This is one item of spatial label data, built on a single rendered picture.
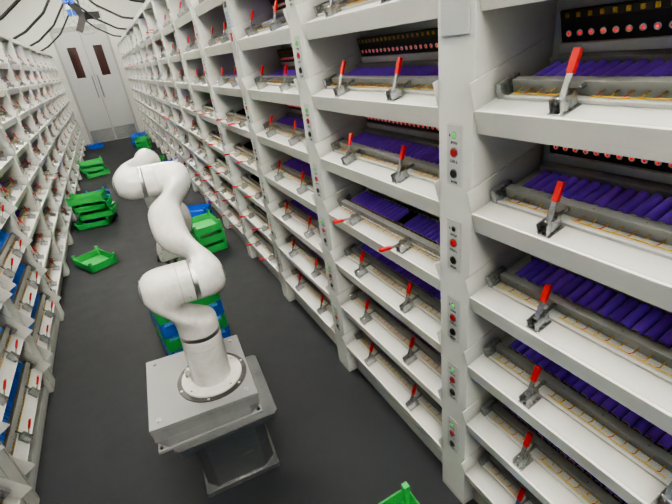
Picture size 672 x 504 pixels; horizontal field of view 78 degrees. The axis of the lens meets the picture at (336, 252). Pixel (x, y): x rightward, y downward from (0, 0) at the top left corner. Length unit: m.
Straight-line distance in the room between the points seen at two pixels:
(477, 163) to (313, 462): 1.17
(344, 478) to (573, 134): 1.25
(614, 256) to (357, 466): 1.13
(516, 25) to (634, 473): 0.81
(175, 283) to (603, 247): 0.98
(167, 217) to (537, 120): 1.00
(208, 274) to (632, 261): 0.96
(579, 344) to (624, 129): 0.39
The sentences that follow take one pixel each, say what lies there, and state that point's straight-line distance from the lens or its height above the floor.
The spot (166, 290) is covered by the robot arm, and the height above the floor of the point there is 0.76.
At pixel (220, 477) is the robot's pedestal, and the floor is 0.06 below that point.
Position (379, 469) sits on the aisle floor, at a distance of 1.59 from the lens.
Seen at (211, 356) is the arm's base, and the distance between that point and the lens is 1.36.
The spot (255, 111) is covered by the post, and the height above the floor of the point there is 1.05.
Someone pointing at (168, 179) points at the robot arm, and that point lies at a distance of 1.43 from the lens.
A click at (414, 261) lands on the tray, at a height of 0.75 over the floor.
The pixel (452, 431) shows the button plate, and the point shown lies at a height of 0.28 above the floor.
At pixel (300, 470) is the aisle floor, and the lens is 1.63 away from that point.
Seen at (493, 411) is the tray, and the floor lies 0.37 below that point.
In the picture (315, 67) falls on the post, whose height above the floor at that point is 1.23.
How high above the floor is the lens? 1.29
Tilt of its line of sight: 26 degrees down
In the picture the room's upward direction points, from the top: 8 degrees counter-clockwise
